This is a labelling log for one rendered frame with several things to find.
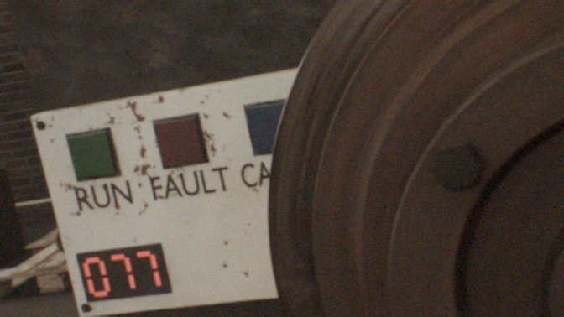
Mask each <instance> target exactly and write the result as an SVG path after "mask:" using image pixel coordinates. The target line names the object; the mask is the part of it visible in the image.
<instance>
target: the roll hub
mask: <svg viewBox="0 0 564 317"><path fill-rule="evenodd" d="M459 143H467V144H468V145H469V146H470V147H471V148H472V149H473V151H474V152H475V153H476V154H477V156H479V157H480V158H481V159H482V161H483V165H482V168H481V169H480V172H479V174H478V176H477V178H476V180H475V182H474V185H473V187H472V188H466V189H458V190H447V188H446V186H444V185H443V184H442V183H441V181H440V180H439V179H438V178H437V177H436V176H435V175H434V174H433V173H432V169H433V166H434V164H435V161H436V157H437V154H438V153H439V150H440V148H441V146H447V145H453V144H459ZM388 294H389V303H390V310H391V315H392V317H564V32H562V33H559V34H556V35H554V36H552V37H550V38H548V39H546V40H544V41H542V42H540V43H538V44H536V45H534V46H532V47H530V48H528V49H527V50H526V51H524V52H523V53H520V54H519V55H517V56H515V57H514V58H513V59H511V60H508V61H507V63H506V64H504V65H503V66H501V67H500V68H498V69H497V70H496V71H494V72H493V73H492V74H491V75H489V76H488V77H487V78H486V79H485V80H484V81H482V82H481V83H480V84H479V85H478V86H477V87H476V88H475V89H473V90H472V91H471V92H470V93H469V95H468V96H467V97H466V98H465V99H464V100H463V101H462V102H460V104H459V105H458V106H457V107H456V108H455V110H454V111H453V112H452V114H451V116H449V118H448V119H447V120H446V122H444V123H443V125H442V126H441V128H440V129H439V131H438V132H437V133H436V135H435V137H434V138H433V140H432V141H431V143H430V144H429V146H428V147H426V149H425V151H424V153H423V154H422V155H421V157H420V159H419V161H418V162H417V164H416V166H415V169H414V171H413V173H412V175H411V176H410V179H409V181H408V184H407V185H406V186H405V189H404V191H403V194H402V197H401V200H400V203H399V207H398V209H397V212H396V216H395V220H394V225H393V230H392V235H391V239H390V245H389V261H388Z"/></svg>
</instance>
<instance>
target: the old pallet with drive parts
mask: <svg viewBox="0 0 564 317"><path fill-rule="evenodd" d="M58 232H59V228H57V229H56V230H54V231H52V232H50V233H48V234H47V235H45V236H44V237H43V238H40V239H38V240H36V241H34V243H32V244H31V245H29V246H28V247H26V248H32V251H34V256H33V257H31V258H30V259H29V260H28V261H26V262H24V263H23V264H21V265H20V266H17V267H16V268H6V270H0V299H1V298H2V297H3V296H5V295H7V294H9V293H10V292H11V291H13V290H15V289H16V288H18V286H20V285H21V284H24V283H26V282H28V281H29V280H30V279H31V278H34V276H36V275H38V276H37V279H38V284H39V286H40V287H41V288H42V289H41V290H40V292H41V293H50V292H58V291H65V290H67V289H68V288H69V287H70V286H71V285H72V282H71V276H70V273H69V269H68V265H67V261H66V258H65V254H64V253H62V252H61V251H60V250H59V249H58V248H57V246H56V244H55V236H56V234H57V233H58Z"/></svg>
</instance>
